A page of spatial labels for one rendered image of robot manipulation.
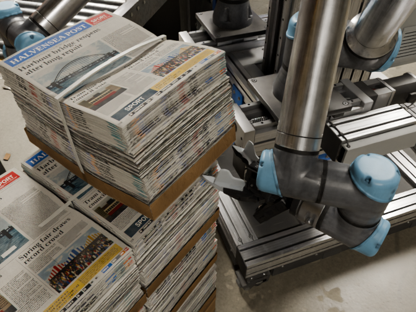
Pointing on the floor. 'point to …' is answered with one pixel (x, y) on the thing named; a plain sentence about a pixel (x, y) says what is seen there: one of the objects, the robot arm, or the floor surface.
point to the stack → (98, 245)
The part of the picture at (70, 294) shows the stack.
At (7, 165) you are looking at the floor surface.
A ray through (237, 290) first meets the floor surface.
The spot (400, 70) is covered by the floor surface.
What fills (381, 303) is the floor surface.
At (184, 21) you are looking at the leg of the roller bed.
